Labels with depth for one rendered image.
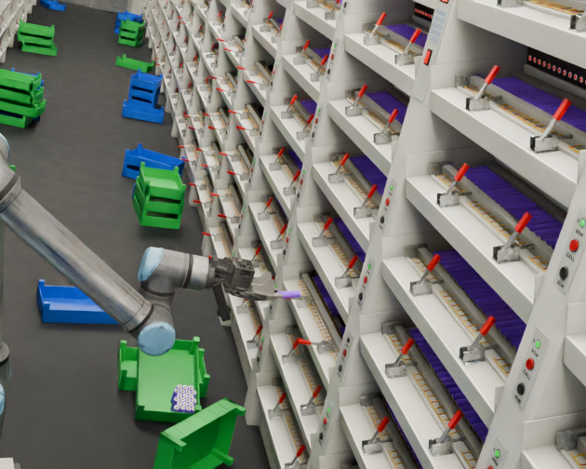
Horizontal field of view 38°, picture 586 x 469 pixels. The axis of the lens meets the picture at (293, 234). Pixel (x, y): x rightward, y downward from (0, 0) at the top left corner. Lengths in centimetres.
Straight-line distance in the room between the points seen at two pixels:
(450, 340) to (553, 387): 34
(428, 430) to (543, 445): 38
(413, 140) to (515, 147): 43
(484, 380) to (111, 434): 152
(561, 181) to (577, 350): 26
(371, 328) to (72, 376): 132
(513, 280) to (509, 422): 22
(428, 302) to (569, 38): 61
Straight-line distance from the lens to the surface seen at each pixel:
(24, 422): 275
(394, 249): 190
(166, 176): 459
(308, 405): 235
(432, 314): 167
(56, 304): 343
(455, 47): 181
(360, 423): 200
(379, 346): 193
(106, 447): 268
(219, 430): 269
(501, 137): 150
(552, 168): 134
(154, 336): 207
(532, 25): 149
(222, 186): 399
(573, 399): 133
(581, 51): 136
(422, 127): 182
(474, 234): 156
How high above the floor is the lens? 156
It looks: 19 degrees down
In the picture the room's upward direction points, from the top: 14 degrees clockwise
